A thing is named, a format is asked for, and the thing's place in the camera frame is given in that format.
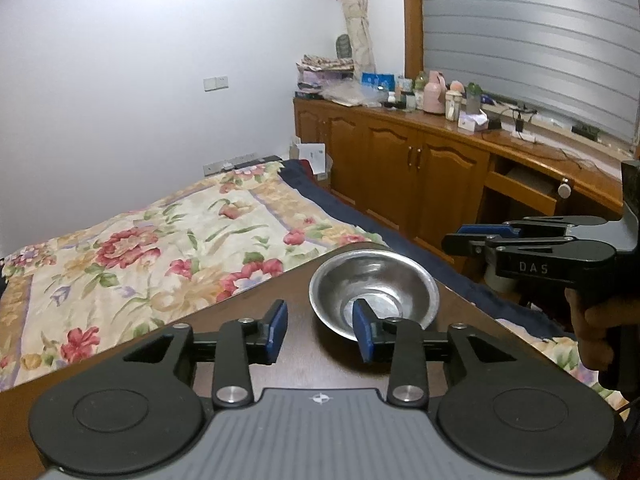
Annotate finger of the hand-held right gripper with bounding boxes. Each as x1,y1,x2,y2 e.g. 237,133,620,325
456,215,619,239
441,231,582,261

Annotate white tissue box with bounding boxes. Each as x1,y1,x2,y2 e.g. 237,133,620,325
457,112,489,134

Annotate floral patterned box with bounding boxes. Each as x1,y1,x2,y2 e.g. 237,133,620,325
296,52,356,74

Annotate clear bottle green cap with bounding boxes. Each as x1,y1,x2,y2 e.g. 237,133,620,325
465,82,484,116

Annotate window blinds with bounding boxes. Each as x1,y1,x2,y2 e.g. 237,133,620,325
420,0,640,147

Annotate wooden cabinet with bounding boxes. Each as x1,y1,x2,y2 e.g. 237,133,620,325
292,95,640,288

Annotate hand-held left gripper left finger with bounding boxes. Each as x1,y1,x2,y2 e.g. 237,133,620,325
122,299,289,409

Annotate wooden window frame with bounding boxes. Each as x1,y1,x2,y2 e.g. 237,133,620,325
402,0,426,80

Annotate pink thermos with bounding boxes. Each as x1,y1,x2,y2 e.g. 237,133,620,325
422,70,448,116

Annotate clear plastic bags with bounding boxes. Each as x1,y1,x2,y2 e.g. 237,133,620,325
320,80,387,109

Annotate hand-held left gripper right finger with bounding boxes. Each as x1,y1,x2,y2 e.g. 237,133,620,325
351,298,519,409

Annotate floral blanket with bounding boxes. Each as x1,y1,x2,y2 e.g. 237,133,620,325
0,160,622,411

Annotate cream curtain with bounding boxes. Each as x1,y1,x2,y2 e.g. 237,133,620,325
332,0,377,77

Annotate stainless steel bowl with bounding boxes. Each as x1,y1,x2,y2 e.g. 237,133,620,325
308,249,441,344

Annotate wall socket strip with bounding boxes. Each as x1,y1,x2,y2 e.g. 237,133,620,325
202,152,259,176

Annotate peach drinking bottle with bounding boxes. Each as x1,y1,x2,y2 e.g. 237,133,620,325
444,80,464,121

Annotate person's right hand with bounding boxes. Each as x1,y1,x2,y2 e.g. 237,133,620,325
565,287,640,372

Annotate wooden drawer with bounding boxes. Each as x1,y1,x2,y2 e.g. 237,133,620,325
484,166,576,217

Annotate white paper boxes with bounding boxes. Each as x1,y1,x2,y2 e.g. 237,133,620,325
287,135,334,184

